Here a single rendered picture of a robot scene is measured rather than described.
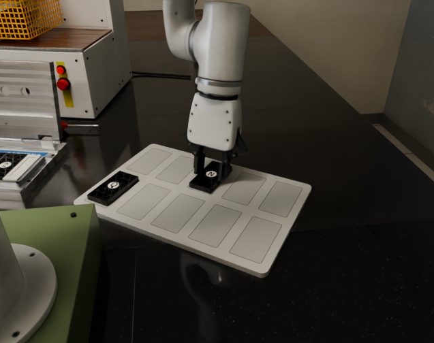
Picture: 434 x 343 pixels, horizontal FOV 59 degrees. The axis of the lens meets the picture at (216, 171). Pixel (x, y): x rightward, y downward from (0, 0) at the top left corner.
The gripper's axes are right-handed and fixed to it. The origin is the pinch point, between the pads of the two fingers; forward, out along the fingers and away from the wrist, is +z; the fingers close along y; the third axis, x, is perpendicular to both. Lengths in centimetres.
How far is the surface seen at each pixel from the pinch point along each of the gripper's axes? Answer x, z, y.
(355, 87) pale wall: 245, 12, -6
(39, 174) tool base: -15.8, 5.4, -32.4
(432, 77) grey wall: 222, -5, 42
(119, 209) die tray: -16.5, 6.2, -10.2
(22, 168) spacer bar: -17.5, 4.3, -35.4
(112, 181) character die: -10.9, 4.2, -16.9
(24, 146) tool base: -9.5, 3.7, -44.6
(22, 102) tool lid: -8.7, -6.7, -45.0
